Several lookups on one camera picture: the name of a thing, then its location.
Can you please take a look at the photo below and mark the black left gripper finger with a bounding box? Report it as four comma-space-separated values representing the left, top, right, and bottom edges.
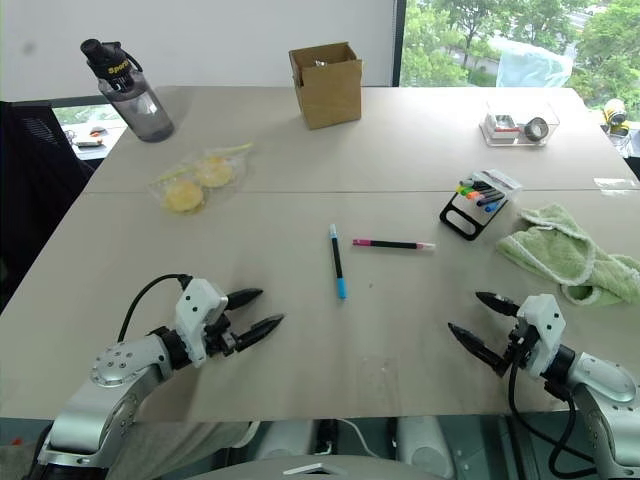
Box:
225, 288, 265, 311
234, 313, 286, 353

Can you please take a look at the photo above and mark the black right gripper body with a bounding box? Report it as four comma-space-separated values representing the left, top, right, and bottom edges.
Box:
499, 319, 534, 377

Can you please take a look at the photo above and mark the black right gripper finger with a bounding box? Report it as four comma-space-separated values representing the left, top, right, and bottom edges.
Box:
474, 291, 522, 318
447, 322, 510, 377

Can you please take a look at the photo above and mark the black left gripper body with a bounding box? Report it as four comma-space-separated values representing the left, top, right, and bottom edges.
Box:
202, 312, 241, 358

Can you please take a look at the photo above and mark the black marker set holder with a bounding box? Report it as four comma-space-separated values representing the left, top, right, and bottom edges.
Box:
438, 168, 524, 243

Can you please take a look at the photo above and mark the light-blue-capped black pen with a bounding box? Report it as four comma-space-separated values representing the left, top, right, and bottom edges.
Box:
328, 222, 348, 301

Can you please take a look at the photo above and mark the pink-capped black pen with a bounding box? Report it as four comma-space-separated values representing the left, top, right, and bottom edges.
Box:
351, 237, 437, 253

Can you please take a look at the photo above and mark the clear tray with tape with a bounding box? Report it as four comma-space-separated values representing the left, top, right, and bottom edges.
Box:
478, 98, 561, 148

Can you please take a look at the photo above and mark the brown cardboard box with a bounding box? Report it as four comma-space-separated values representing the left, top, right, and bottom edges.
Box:
287, 41, 364, 132

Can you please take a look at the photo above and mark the green towel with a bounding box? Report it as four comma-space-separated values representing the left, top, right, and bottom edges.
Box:
495, 201, 640, 308

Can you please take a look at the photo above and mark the grey rounded robot leg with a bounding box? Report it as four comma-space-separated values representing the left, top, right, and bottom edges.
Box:
397, 415, 456, 480
249, 418, 324, 464

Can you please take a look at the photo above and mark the round yellow bread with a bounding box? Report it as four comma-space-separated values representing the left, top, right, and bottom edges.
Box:
164, 180, 206, 216
194, 155, 235, 189

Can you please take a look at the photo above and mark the clear zip bag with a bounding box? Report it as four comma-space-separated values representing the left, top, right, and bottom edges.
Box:
146, 141, 256, 217

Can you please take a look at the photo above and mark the grey tape roll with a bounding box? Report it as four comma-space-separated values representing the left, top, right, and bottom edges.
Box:
524, 116, 551, 142

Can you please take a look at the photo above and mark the red and white small item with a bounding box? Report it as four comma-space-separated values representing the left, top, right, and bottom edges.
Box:
492, 113, 522, 137

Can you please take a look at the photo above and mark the grey sports water bottle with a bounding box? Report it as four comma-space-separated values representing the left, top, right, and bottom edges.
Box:
79, 38, 176, 144

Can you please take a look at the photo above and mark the yellow and black object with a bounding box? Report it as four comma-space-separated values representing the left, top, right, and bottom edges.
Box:
601, 97, 630, 134

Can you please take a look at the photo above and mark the light blue plastic bag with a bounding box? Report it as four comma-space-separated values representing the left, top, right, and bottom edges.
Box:
496, 39, 577, 89

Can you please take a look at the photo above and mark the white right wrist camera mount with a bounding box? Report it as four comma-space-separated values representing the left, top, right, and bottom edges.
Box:
515, 293, 568, 379

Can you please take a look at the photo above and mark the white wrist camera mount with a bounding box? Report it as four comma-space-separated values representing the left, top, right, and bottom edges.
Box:
173, 278, 230, 369
515, 293, 568, 379

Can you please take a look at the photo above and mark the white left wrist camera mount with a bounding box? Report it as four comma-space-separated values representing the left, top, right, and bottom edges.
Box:
173, 278, 230, 369

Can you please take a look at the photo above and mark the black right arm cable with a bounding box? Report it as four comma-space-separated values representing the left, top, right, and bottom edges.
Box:
507, 357, 601, 476

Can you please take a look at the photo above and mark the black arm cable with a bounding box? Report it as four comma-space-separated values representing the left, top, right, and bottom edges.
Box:
507, 357, 601, 476
117, 273, 194, 346

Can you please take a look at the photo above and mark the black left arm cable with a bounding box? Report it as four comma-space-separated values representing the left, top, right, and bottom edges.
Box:
117, 273, 194, 346

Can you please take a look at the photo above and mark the white cable under table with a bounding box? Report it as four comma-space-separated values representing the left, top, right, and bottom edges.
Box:
337, 417, 377, 457

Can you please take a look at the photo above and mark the black window frame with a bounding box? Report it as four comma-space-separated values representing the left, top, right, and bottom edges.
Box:
391, 0, 408, 88

